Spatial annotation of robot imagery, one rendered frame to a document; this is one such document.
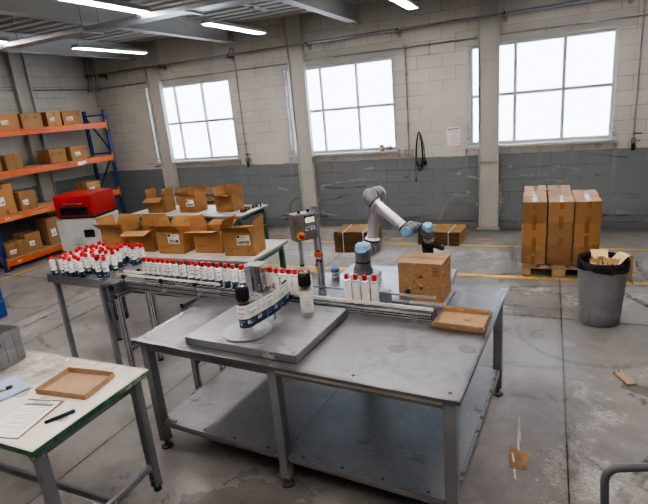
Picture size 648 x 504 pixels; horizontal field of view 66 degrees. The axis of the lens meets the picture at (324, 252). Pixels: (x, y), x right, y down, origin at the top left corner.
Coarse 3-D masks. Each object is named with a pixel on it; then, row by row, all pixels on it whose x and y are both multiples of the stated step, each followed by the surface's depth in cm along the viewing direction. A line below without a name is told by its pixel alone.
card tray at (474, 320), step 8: (448, 312) 319; (456, 312) 318; (464, 312) 316; (472, 312) 314; (480, 312) 312; (488, 312) 309; (440, 320) 309; (448, 320) 308; (456, 320) 307; (464, 320) 306; (472, 320) 305; (480, 320) 304; (488, 320) 301; (448, 328) 297; (456, 328) 294; (464, 328) 292; (472, 328) 290; (480, 328) 287
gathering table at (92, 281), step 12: (48, 276) 456; (60, 276) 447; (96, 276) 451; (120, 276) 445; (60, 288) 463; (60, 300) 464; (108, 300) 515; (156, 300) 486; (108, 312) 437; (156, 312) 487; (108, 324) 440; (72, 336) 477; (120, 336) 526; (72, 348) 477; (120, 360) 452
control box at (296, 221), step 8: (288, 216) 347; (296, 216) 339; (296, 224) 340; (304, 224) 343; (312, 224) 346; (296, 232) 341; (304, 232) 344; (312, 232) 347; (296, 240) 343; (304, 240) 346
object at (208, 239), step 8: (200, 216) 549; (232, 216) 530; (192, 224) 535; (200, 224) 546; (208, 224) 555; (216, 224) 551; (224, 224) 523; (232, 224) 541; (192, 232) 517; (200, 232) 514; (208, 232) 511; (216, 232) 521; (200, 240) 532; (208, 240) 528; (216, 240) 524; (200, 248) 535; (208, 248) 531; (216, 248) 527; (224, 248) 529
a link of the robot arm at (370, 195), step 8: (368, 192) 362; (376, 192) 365; (368, 200) 360; (376, 200) 358; (376, 208) 359; (384, 208) 356; (384, 216) 357; (392, 216) 354; (392, 224) 356; (400, 224) 352; (408, 224) 353; (400, 232) 351; (408, 232) 347
